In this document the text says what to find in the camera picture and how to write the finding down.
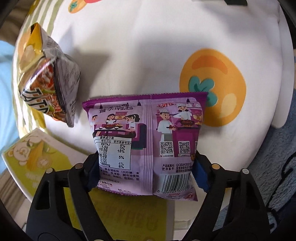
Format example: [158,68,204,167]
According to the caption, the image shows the green cardboard snack box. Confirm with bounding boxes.
[1,128,174,240]

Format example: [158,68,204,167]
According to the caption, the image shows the purple snack bag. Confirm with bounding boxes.
[82,92,208,200]

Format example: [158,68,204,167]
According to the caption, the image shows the potato chips bag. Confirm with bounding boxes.
[18,23,81,128]

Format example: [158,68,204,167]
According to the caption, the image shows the white fruit print cloth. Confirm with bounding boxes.
[44,1,294,170]

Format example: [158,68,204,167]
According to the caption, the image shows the dark green snack packet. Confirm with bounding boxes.
[224,0,248,6]

